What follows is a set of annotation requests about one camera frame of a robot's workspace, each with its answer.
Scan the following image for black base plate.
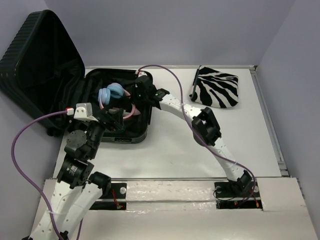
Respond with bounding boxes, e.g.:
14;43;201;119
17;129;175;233
213;181;263;210
90;182;127;211

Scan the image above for zebra striped plush pouch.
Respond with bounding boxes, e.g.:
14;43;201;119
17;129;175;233
189;65;239;109

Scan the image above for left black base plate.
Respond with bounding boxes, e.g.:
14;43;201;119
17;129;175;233
90;182;127;211

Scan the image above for aluminium rail right edge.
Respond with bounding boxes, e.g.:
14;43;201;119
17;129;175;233
249;65;291;177

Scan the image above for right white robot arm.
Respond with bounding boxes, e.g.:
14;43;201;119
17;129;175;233
129;75;257;196

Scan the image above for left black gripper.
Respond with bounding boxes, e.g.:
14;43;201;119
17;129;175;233
86;107;125;158

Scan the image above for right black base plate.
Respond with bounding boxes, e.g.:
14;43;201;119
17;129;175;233
213;181;263;210

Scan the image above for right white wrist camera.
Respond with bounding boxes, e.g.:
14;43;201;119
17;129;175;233
135;70;151;83

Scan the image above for silver metal bar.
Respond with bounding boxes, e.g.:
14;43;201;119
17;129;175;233
108;107;124;116

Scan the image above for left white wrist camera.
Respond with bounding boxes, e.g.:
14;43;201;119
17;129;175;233
73;102;93;121

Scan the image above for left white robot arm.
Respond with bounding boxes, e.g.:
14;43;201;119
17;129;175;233
28;103;120;240

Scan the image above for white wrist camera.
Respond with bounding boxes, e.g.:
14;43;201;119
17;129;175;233
73;102;93;121
135;70;151;83

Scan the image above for pink cat-ear headphones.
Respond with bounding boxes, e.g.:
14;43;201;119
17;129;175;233
97;82;141;120

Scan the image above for black hard-shell suitcase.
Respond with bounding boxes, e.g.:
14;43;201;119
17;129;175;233
0;9;154;151

